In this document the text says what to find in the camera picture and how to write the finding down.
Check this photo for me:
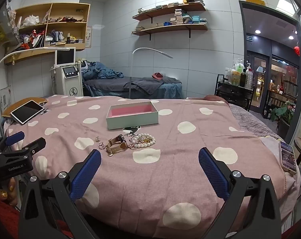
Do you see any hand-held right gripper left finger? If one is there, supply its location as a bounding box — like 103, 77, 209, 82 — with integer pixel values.
18, 149, 108, 239

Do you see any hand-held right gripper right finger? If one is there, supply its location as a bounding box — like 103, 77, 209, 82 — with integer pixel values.
198, 147, 282, 239

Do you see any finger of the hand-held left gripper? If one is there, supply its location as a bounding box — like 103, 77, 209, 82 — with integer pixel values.
1, 137, 47, 159
0, 131, 25, 152

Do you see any brown strap wristwatch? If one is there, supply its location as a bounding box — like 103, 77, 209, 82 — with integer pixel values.
105, 134, 128, 157

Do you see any green jewelry box pink lining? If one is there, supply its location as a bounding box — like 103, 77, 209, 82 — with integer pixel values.
106, 101, 159, 130

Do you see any white pearl bracelet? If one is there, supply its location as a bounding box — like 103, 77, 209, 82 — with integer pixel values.
127, 133, 156, 150

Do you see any person's left forearm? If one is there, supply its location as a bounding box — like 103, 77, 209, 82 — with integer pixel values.
0, 199, 22, 239

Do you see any person's left hand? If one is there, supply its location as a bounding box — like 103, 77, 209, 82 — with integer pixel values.
0, 178, 20, 207

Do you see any white tablet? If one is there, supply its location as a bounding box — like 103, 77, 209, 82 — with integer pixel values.
10, 100, 45, 125

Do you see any brown woven cushion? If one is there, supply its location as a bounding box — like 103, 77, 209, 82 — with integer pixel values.
2, 97, 48, 118

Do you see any pink dotted blanket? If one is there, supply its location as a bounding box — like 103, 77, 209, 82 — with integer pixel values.
5, 95, 301, 239

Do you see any grey fringed blanket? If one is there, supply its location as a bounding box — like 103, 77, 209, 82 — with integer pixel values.
229, 103, 283, 140

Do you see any white beauty machine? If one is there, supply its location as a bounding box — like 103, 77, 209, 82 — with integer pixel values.
50, 47, 84, 97

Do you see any smartphone in pale case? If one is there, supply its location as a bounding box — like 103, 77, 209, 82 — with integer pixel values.
279, 141, 298, 175

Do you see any black metal cart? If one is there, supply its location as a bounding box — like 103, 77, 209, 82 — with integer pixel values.
214, 74, 255, 112

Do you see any white arc floor lamp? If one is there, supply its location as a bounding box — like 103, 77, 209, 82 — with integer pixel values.
0, 46, 76, 136
129, 47, 175, 99

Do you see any potted green plant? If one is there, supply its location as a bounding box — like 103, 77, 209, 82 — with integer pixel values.
270, 101, 297, 138

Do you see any blue duvet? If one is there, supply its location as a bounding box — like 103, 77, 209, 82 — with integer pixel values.
82, 61, 125, 80

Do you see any group of bottles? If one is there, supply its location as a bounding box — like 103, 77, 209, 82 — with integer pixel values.
224, 58, 255, 89

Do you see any dark grey massage bed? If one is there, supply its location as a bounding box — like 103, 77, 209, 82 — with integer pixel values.
82, 76, 183, 100

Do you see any white plastic bag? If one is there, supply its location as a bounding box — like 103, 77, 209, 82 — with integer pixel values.
23, 15, 40, 26

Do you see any wooden cubby shelf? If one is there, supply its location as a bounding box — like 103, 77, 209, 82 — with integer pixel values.
4, 3, 91, 66

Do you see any pile of small boxes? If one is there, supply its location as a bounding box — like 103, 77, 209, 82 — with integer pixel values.
135, 8, 207, 32

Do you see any row of small boxes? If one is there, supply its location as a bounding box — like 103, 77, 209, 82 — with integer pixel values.
137, 0, 206, 14

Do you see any white wall notice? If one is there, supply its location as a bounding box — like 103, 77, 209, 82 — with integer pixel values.
0, 86, 12, 110

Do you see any wall poster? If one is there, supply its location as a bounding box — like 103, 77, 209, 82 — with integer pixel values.
85, 26, 93, 48

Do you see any wooden wall shelf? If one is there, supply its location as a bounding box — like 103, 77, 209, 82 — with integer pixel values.
131, 23, 208, 42
132, 3, 206, 24

